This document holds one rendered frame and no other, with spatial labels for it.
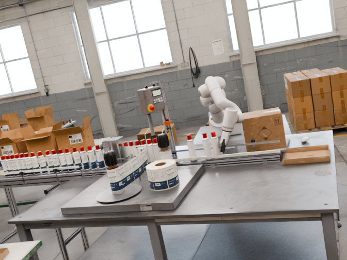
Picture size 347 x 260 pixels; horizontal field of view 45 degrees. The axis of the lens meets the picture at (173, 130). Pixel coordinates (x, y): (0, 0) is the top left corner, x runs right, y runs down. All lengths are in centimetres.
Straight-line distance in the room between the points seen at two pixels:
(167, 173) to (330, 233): 102
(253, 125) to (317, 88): 332
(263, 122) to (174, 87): 572
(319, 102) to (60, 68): 561
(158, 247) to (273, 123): 129
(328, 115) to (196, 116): 323
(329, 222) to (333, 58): 660
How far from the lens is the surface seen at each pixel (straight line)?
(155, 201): 252
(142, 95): 319
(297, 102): 640
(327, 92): 645
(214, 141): 306
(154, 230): 254
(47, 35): 960
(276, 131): 320
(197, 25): 860
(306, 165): 286
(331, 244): 235
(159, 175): 264
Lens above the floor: 177
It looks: 12 degrees down
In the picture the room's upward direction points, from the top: 11 degrees counter-clockwise
